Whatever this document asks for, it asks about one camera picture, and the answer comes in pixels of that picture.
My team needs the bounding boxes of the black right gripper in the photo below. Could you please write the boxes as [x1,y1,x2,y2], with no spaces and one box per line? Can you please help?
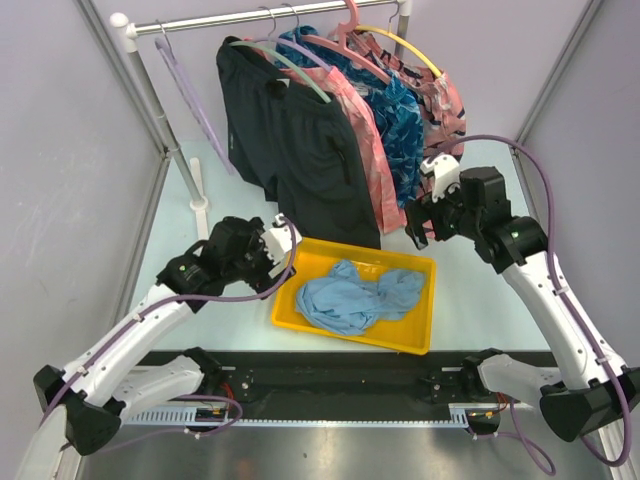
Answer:
[404,175,481,250]

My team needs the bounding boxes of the dark navy shorts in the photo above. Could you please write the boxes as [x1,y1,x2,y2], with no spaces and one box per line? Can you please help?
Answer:
[216,36,380,249]

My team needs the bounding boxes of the green plastic hanger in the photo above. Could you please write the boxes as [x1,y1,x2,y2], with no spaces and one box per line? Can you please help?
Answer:
[230,38,331,103]

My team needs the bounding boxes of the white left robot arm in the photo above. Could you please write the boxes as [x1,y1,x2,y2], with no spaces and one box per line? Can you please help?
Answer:
[33,214,302,456]

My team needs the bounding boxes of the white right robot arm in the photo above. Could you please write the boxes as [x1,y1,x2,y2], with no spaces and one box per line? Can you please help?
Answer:
[405,155,639,442]

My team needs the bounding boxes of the pink navy patterned shorts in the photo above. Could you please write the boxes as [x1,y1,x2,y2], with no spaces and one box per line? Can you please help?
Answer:
[347,31,467,158]

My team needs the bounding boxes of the light blue shorts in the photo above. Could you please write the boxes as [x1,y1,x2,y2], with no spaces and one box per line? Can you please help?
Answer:
[295,260,426,336]

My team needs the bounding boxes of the blue patterned shorts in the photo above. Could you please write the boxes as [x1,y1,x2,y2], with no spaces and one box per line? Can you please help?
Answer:
[280,25,424,208]

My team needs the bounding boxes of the pink white patterned shorts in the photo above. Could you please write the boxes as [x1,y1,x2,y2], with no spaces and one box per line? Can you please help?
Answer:
[301,67,406,234]

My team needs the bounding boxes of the lilac notched hanger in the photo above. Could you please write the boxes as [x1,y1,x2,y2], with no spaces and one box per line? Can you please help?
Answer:
[154,25,236,176]

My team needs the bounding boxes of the yellow plastic hanger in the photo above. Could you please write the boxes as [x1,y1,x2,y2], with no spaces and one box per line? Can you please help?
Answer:
[328,1,443,78]

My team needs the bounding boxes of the pink plastic hanger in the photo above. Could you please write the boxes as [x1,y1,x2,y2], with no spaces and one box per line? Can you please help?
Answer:
[301,0,391,85]

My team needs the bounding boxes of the lilac hanger with shorts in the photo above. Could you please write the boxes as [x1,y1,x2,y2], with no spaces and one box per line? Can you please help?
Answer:
[253,6,335,72]

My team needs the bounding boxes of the metal clothes rack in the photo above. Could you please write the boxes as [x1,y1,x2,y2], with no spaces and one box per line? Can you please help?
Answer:
[109,1,393,240]

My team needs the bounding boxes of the yellow plastic tray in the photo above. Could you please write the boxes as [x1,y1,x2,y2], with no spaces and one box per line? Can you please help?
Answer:
[271,239,436,355]

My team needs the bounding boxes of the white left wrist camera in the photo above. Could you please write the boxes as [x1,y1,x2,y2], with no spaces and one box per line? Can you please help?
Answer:
[260,213,303,279]

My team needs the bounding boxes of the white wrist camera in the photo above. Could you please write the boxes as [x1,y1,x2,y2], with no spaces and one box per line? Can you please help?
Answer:
[260,213,303,279]
[420,154,460,203]

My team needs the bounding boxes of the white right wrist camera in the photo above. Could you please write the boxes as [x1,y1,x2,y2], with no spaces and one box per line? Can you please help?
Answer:
[420,154,460,203]

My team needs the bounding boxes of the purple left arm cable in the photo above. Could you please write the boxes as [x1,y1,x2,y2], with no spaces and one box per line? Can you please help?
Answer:
[37,217,304,454]

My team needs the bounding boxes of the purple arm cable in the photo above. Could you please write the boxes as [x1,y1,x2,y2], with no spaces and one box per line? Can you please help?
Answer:
[424,133,634,476]
[37,217,304,454]

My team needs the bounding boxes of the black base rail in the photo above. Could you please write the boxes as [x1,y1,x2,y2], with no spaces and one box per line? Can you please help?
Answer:
[134,347,551,424]

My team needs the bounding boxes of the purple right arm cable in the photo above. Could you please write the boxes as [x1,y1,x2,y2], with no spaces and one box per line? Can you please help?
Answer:
[424,133,634,476]

